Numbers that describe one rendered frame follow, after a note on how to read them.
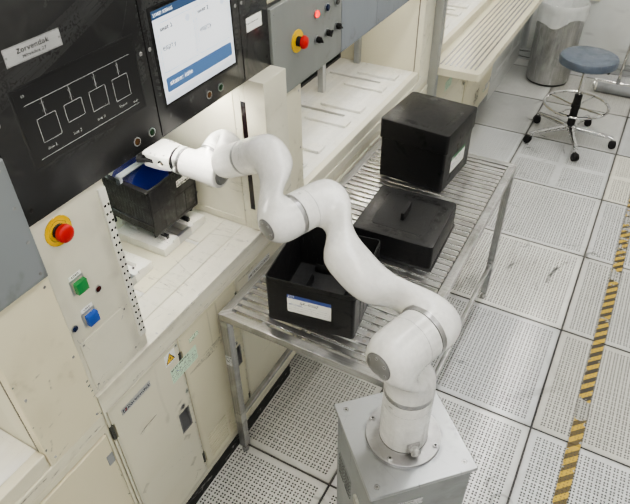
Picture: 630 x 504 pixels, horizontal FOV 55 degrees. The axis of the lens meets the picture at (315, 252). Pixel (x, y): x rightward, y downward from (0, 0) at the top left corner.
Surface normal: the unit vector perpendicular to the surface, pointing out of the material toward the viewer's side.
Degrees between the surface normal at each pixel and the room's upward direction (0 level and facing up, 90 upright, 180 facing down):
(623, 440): 0
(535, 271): 0
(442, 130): 0
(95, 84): 90
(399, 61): 90
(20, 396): 90
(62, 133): 90
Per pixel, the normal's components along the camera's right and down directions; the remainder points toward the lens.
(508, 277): -0.01, -0.77
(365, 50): -0.48, 0.57
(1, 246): 0.88, 0.29
